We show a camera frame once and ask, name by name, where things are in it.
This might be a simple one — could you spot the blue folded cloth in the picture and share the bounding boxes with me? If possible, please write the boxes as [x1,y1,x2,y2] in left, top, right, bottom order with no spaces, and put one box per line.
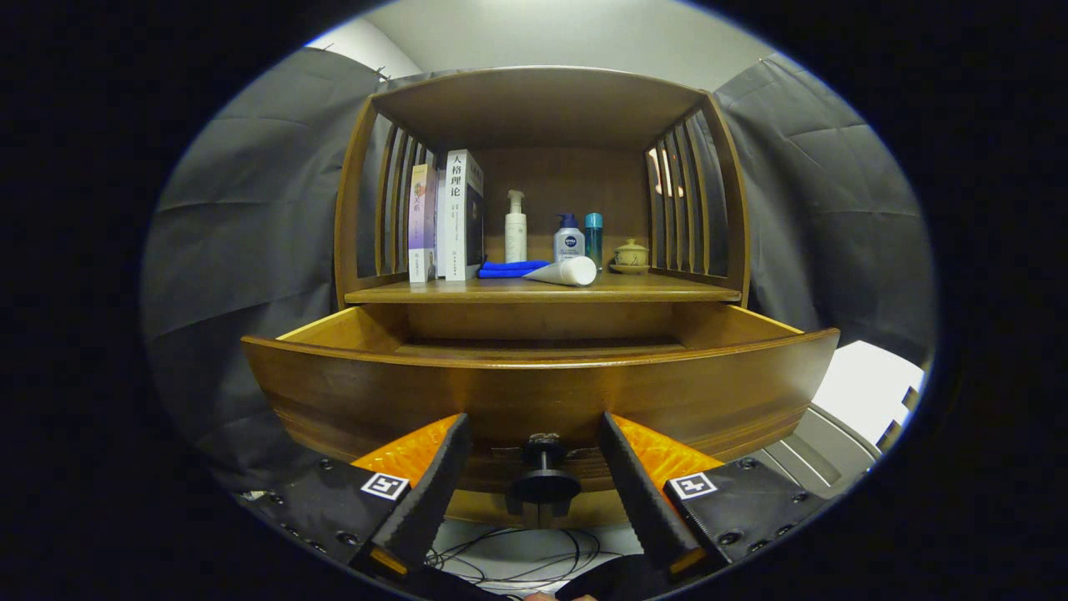
[478,260,552,279]

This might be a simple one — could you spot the black floor cables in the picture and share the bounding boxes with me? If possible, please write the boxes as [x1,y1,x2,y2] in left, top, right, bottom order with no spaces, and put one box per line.
[424,524,603,589]

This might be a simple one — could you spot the white pump bottle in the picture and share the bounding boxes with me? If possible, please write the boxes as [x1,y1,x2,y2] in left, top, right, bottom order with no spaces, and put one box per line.
[504,189,528,264]

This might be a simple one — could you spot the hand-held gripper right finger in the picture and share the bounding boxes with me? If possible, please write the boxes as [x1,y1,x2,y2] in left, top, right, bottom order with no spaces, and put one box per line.
[597,412,842,587]

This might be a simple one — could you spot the brown wooden drawer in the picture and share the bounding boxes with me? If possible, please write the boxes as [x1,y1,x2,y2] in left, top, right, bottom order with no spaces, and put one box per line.
[240,302,841,495]

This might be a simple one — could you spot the white book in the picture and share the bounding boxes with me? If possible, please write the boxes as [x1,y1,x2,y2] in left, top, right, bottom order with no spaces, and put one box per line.
[436,149,486,282]

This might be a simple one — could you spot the white cream tube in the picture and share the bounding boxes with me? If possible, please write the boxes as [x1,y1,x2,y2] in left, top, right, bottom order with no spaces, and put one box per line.
[523,255,598,287]

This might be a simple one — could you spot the purple book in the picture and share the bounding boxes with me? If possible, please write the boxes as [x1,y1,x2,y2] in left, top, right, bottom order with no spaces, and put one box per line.
[408,164,440,284]

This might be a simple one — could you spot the black round drawer knob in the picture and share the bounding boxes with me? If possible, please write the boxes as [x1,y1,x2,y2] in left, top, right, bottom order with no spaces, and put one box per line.
[511,438,582,506]

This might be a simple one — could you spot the grey ridged panel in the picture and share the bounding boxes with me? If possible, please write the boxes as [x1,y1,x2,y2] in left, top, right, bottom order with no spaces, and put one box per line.
[747,405,884,502]

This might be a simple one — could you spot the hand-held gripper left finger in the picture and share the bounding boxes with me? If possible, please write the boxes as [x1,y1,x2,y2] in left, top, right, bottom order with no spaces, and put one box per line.
[246,413,473,585]

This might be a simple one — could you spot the brown wooden countertop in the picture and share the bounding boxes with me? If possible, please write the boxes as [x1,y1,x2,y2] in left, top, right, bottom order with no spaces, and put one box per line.
[344,271,743,305]

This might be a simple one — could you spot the white bottle with blue cap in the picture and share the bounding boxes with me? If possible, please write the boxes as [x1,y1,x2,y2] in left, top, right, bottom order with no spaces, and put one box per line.
[554,214,587,262]

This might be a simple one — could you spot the brown wooden cabinet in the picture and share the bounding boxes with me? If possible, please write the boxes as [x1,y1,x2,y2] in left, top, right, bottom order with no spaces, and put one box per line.
[334,65,752,531]

